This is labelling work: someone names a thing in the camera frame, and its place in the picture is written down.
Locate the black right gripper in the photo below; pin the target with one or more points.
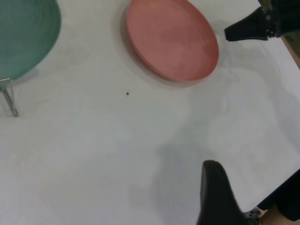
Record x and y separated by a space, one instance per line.
283 16

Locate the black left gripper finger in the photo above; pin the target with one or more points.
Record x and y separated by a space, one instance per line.
216 199

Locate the pink plate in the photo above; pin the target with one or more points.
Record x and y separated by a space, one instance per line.
171 39

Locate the green plate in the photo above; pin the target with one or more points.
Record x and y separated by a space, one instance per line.
23 35

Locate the black frame block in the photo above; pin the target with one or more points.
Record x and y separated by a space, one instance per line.
284 199

